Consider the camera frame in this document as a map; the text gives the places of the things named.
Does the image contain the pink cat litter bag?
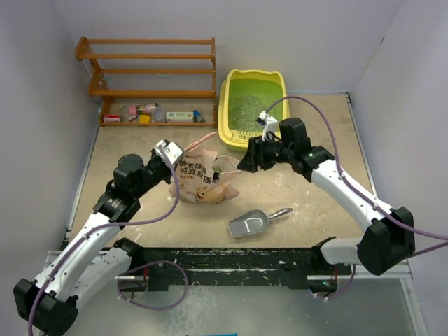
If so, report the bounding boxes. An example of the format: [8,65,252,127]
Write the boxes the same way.
[176,132,241,204]

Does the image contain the purple cable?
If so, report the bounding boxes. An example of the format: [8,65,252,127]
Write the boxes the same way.
[27,145,190,336]
[260,95,448,302]

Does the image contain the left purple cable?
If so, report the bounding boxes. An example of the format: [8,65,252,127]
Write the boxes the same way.
[27,145,190,336]

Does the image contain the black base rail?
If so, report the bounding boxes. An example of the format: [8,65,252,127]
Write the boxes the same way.
[114,239,352,291]

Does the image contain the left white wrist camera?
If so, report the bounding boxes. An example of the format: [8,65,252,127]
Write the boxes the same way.
[153,139,185,165]

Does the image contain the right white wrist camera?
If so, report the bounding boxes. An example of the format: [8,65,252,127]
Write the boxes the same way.
[256,111,279,141]

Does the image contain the silver metal scoop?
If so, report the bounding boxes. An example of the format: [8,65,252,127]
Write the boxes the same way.
[228,207,293,238]

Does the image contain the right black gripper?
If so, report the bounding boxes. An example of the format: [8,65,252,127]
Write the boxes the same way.
[237,134,293,173]

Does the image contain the yellow small block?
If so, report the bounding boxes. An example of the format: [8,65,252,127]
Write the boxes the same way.
[138,114,151,124]

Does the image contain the clear plastic cup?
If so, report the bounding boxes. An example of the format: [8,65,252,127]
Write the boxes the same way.
[151,107,167,123]

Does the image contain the pink small package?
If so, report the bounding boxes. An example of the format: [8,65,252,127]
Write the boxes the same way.
[128,106,137,116]

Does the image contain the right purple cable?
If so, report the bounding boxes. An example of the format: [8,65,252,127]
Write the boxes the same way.
[260,95,448,302]

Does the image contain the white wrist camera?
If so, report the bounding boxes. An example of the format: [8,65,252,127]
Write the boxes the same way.
[256,111,279,141]
[153,139,185,165]

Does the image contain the green litter pellets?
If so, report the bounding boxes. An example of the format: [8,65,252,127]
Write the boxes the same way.
[228,94,274,132]

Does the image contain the blue grey bottle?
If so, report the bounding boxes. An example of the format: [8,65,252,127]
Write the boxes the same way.
[193,110,205,123]

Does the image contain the yellow green litter box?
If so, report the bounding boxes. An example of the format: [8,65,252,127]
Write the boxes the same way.
[218,69,290,151]

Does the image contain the brown wooden shelf rack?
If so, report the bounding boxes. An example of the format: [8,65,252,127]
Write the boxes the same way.
[75,36,218,126]

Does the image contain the pale green long box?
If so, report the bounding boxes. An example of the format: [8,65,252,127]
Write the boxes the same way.
[166,111,194,123]

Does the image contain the red white small box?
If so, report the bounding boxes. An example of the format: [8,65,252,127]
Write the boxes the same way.
[102,114,121,123]

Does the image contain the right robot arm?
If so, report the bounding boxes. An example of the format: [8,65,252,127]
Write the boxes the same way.
[237,112,415,276]

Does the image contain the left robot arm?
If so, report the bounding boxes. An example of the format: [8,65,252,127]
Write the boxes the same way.
[13,140,184,335]

